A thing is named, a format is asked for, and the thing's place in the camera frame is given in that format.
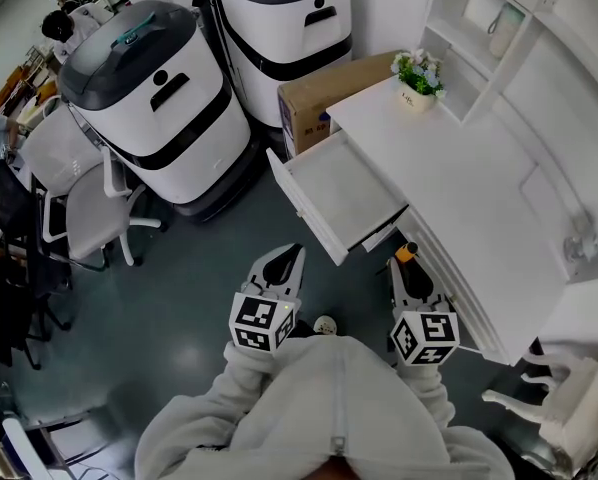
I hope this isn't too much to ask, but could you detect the white pot with flowers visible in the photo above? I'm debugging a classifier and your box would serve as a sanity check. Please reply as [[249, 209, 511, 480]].
[[390, 47, 448, 115]]

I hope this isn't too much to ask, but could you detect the white desk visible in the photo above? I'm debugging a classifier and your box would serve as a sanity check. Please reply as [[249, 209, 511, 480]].
[[325, 74, 571, 368]]

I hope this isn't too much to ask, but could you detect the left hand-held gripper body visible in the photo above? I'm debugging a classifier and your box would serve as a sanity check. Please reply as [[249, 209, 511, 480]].
[[228, 272, 300, 358]]

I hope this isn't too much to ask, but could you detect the person's left forearm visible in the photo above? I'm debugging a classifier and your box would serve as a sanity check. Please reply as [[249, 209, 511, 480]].
[[222, 341, 280, 389]]

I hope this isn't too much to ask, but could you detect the grey fleece jacket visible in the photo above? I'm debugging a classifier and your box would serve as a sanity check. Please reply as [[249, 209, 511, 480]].
[[134, 335, 516, 480]]

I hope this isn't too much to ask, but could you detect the white carved wooden chair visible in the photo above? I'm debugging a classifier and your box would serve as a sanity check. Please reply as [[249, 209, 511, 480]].
[[480, 336, 598, 475]]

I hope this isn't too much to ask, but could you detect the brown cardboard box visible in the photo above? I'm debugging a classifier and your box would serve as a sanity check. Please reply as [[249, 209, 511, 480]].
[[277, 49, 406, 160]]

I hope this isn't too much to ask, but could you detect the white grey office chair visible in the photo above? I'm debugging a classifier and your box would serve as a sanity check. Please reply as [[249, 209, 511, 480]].
[[19, 94, 164, 269]]

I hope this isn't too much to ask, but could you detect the yellow black screwdriver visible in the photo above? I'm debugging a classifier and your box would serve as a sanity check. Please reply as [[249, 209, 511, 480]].
[[395, 241, 421, 269]]

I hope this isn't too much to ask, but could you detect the white desk shelf unit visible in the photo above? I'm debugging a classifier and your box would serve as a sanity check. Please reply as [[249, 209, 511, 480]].
[[420, 0, 598, 285]]

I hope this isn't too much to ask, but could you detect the person's right forearm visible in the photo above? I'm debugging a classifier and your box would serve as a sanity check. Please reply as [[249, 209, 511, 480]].
[[397, 360, 450, 409]]

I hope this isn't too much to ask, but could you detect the white shoe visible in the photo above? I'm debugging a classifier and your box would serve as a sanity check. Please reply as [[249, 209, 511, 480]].
[[312, 314, 339, 338]]

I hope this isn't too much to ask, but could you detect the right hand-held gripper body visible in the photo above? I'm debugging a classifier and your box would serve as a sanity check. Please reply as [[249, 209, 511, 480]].
[[389, 287, 461, 368]]

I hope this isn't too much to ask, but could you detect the white robot with teal handle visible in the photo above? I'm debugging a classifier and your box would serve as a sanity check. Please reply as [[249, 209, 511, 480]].
[[57, 0, 261, 225]]

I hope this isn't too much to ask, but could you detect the white drawer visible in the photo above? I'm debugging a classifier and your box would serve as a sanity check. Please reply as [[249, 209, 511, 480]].
[[265, 129, 411, 267]]

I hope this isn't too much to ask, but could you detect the white robot with black top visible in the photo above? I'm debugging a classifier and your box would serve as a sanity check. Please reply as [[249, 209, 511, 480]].
[[189, 0, 355, 135]]

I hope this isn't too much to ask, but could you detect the small silver ornament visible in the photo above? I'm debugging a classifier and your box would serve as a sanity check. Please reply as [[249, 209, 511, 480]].
[[562, 211, 598, 265]]

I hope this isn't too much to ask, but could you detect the pale bottle with green lid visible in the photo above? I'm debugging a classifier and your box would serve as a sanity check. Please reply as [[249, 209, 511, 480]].
[[487, 3, 527, 60]]

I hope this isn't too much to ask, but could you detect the black mesh office chair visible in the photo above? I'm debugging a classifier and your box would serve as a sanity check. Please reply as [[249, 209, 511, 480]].
[[0, 159, 75, 372]]

